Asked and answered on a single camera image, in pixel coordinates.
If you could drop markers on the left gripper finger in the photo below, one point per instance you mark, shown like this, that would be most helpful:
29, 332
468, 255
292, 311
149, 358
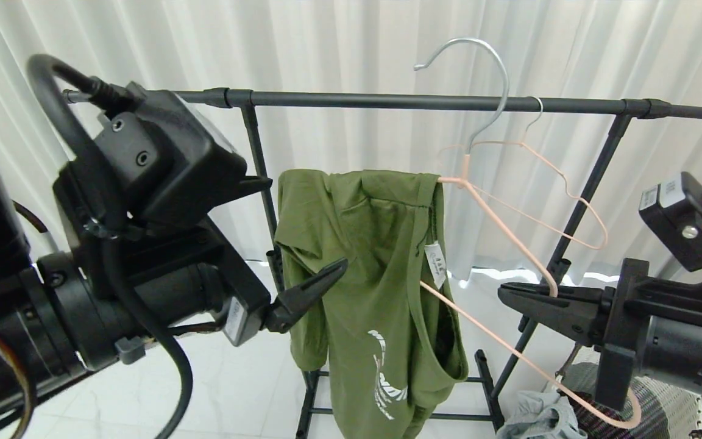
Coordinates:
253, 185
302, 299

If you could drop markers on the green printed shirt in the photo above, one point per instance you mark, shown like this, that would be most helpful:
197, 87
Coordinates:
375, 274

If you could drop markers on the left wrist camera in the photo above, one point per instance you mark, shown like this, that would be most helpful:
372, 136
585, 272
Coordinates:
168, 158

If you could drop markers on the white laundry basket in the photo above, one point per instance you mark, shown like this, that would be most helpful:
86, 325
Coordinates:
662, 408

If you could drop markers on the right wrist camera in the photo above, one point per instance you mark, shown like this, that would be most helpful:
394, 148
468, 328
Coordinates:
686, 225

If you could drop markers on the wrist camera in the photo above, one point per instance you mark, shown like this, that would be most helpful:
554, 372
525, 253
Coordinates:
168, 158
686, 225

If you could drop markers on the black clothes rack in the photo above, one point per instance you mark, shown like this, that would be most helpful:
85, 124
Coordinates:
357, 100

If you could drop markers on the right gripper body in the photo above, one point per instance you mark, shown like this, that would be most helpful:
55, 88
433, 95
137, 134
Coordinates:
680, 347

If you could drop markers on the pink clothes hanger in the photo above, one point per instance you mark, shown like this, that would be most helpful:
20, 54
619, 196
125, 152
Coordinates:
523, 144
466, 171

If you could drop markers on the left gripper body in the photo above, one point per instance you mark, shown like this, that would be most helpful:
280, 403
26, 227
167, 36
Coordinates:
186, 299

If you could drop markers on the pale grey shorts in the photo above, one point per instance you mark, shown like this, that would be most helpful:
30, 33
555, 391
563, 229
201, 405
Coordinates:
540, 421

